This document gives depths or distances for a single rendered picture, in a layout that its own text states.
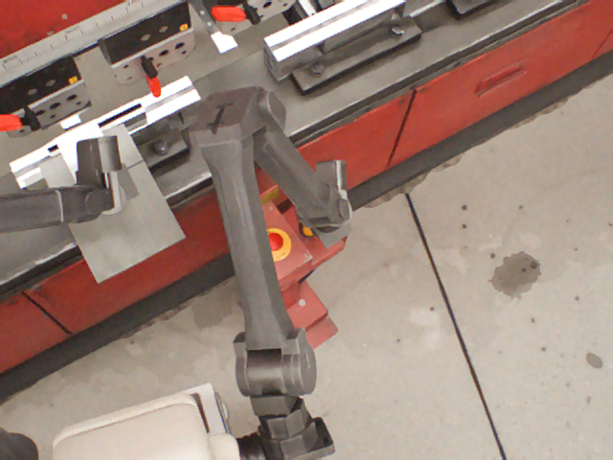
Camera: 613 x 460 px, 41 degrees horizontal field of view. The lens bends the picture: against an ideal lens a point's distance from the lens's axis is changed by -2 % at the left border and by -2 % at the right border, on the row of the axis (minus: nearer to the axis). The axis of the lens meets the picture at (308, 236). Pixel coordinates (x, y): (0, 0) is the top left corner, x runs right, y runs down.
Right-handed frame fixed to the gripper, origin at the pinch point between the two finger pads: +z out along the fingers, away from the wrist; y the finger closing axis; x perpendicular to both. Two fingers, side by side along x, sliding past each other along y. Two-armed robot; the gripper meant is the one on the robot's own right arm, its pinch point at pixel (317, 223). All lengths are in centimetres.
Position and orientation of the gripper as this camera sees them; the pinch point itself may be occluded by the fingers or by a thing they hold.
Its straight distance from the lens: 177.5
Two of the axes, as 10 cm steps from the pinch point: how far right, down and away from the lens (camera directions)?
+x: -8.2, 5.4, -2.0
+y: -5.5, -8.4, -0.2
